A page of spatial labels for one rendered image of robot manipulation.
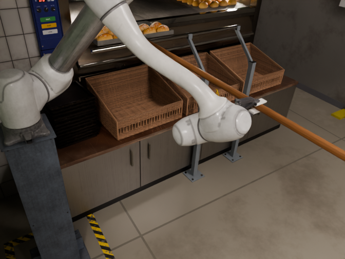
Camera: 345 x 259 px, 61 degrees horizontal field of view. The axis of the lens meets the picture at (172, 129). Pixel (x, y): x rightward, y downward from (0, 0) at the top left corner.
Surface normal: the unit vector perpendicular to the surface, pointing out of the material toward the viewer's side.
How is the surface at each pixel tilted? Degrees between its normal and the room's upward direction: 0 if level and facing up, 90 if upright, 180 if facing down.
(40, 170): 90
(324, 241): 0
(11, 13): 90
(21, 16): 90
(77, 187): 90
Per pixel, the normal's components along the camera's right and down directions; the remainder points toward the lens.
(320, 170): 0.05, -0.82
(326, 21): -0.85, 0.26
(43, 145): 0.53, 0.50
